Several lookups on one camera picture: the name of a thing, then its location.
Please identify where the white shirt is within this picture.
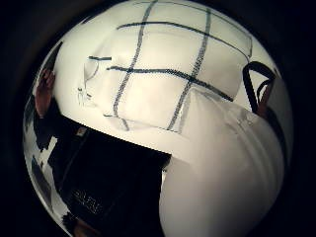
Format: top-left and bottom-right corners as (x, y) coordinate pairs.
(159, 86), (286, 237)

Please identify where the white cloth with dark grid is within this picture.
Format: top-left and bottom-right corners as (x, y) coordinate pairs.
(82, 0), (254, 134)

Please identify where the the person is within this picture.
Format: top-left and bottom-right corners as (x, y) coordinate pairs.
(32, 98), (173, 237)

